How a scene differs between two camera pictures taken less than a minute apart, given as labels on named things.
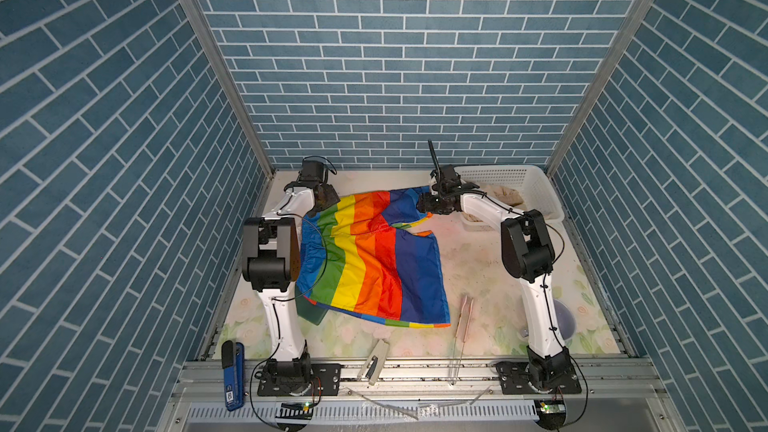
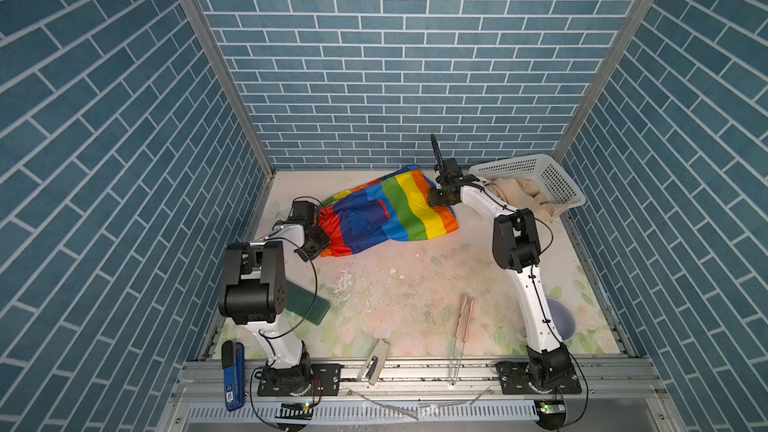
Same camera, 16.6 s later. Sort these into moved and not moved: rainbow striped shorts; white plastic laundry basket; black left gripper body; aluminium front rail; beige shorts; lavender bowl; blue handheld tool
Moved: beige shorts; black left gripper body; white plastic laundry basket; rainbow striped shorts
Not moved: lavender bowl; blue handheld tool; aluminium front rail
